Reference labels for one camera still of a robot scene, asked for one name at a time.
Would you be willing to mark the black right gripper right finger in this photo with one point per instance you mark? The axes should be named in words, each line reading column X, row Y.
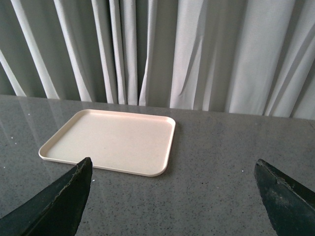
column 289, row 204

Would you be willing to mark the white pleated curtain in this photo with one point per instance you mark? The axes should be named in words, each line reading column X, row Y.
column 237, row 56

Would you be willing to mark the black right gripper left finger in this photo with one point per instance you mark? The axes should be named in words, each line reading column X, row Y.
column 56, row 210

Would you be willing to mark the beige rectangular plastic tray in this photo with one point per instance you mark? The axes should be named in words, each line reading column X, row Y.
column 123, row 142

